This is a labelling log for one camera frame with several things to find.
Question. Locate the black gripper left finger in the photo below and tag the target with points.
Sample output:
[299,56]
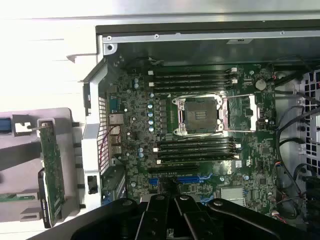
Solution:
[155,217]

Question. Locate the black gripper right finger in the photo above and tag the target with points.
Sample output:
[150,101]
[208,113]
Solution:
[200,225]

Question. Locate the silver chipset heatsink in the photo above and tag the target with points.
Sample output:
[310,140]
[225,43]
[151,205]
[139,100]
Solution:
[232,196]

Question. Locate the blue expansion slot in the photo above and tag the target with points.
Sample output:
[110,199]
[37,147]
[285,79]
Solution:
[187,180]

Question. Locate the black expansion slot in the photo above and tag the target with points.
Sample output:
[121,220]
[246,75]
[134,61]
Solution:
[172,169]

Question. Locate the black RAM slot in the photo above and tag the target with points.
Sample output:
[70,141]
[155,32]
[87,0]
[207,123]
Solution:
[187,89]
[187,84]
[195,161]
[187,78]
[187,73]
[195,144]
[195,155]
[195,150]

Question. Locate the green motherboard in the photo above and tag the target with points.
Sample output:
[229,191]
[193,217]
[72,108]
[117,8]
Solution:
[250,155]

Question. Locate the black PC case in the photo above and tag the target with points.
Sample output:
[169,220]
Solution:
[91,135]

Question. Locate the CPU socket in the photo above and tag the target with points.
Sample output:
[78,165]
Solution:
[200,115]

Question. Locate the metal socket cover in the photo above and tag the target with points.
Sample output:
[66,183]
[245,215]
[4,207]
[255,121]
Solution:
[253,110]

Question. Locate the grey parts rack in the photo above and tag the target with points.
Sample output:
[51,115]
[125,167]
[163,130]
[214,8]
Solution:
[22,185]

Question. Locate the green RAM stick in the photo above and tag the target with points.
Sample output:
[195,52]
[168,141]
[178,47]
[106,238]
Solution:
[15,197]

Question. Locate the round coin battery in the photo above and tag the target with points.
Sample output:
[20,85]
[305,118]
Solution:
[260,84]

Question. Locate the hard disk blue carrier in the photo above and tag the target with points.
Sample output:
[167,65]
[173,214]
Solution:
[5,125]

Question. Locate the perforated metal drive cage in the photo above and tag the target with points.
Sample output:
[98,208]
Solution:
[312,82]

